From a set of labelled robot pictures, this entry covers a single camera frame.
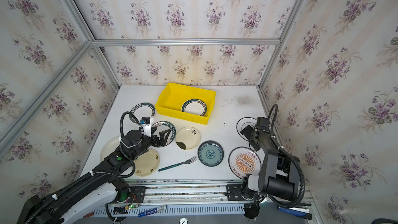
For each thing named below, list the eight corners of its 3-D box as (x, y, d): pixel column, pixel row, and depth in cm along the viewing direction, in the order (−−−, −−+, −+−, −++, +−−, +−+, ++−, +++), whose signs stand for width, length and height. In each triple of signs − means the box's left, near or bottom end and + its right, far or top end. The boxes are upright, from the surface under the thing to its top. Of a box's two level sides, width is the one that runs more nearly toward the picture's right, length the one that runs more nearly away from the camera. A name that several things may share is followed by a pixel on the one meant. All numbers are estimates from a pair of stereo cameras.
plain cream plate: (96, 153, 89) (93, 150, 87) (118, 135, 96) (116, 133, 94) (102, 160, 87) (99, 158, 84) (124, 142, 94) (122, 139, 91)
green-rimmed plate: (128, 123, 101) (127, 121, 99) (135, 104, 111) (134, 102, 110) (152, 123, 101) (152, 121, 99) (157, 104, 112) (156, 102, 110)
